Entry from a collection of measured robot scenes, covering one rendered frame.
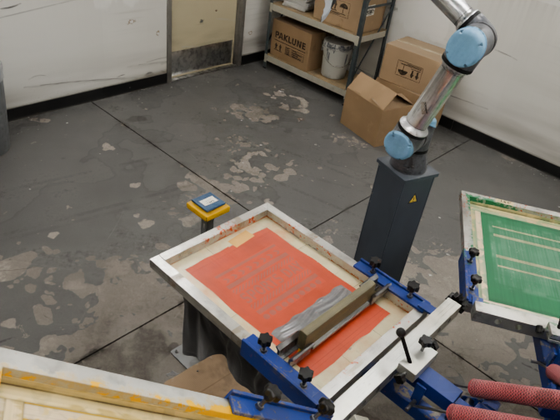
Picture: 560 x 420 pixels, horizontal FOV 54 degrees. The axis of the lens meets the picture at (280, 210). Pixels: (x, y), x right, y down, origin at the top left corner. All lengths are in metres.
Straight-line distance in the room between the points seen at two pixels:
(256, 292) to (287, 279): 0.14
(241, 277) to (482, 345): 1.83
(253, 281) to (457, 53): 1.01
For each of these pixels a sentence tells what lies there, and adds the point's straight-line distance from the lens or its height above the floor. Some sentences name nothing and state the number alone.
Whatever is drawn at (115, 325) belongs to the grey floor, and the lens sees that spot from 3.09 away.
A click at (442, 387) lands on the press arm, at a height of 1.04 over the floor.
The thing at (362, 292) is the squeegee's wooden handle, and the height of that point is 1.06.
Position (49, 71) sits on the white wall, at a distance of 5.10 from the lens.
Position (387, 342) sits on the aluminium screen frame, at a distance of 1.80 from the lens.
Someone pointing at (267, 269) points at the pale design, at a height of 0.96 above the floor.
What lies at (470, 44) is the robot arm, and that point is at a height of 1.79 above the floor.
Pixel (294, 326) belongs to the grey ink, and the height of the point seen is 0.96.
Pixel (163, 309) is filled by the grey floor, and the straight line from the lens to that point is 3.15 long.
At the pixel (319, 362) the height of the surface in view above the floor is 0.96.
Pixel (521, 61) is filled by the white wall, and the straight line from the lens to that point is 5.36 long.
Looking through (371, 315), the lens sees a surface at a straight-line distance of 1.91.
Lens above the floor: 2.27
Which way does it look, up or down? 35 degrees down
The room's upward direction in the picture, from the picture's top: 9 degrees clockwise
